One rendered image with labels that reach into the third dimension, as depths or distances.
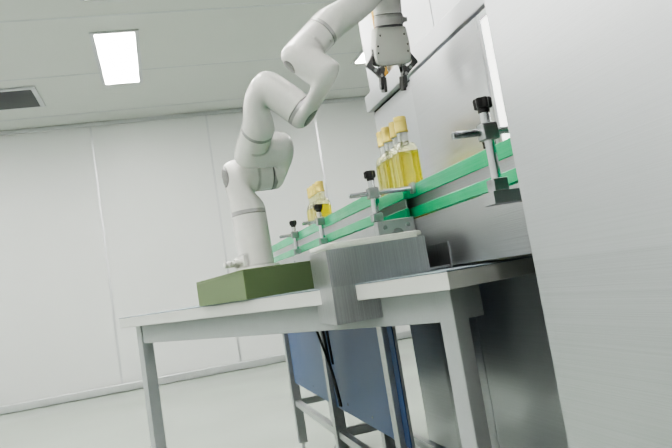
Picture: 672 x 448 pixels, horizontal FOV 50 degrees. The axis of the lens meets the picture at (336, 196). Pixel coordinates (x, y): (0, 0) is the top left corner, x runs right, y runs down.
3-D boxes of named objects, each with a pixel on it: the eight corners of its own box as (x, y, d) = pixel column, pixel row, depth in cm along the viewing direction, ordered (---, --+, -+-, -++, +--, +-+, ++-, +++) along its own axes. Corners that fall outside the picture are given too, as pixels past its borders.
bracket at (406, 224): (419, 244, 174) (414, 216, 175) (382, 250, 172) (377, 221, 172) (414, 245, 177) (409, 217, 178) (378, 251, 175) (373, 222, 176)
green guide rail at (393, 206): (411, 217, 179) (405, 186, 180) (407, 218, 179) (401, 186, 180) (290, 260, 348) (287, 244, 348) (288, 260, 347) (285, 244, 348)
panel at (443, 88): (628, 106, 126) (590, -77, 130) (614, 108, 125) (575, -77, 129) (438, 187, 212) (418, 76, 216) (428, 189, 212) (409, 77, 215)
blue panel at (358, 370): (477, 434, 180) (447, 265, 185) (410, 449, 176) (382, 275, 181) (332, 375, 333) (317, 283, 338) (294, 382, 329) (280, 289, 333)
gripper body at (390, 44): (401, 22, 196) (404, 64, 198) (365, 25, 194) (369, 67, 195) (411, 19, 189) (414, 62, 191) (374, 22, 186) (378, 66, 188)
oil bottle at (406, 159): (430, 218, 188) (416, 138, 190) (410, 221, 186) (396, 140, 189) (423, 221, 193) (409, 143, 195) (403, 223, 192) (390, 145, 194)
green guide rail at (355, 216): (382, 221, 177) (377, 189, 178) (379, 222, 177) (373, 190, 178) (274, 262, 346) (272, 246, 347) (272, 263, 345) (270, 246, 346)
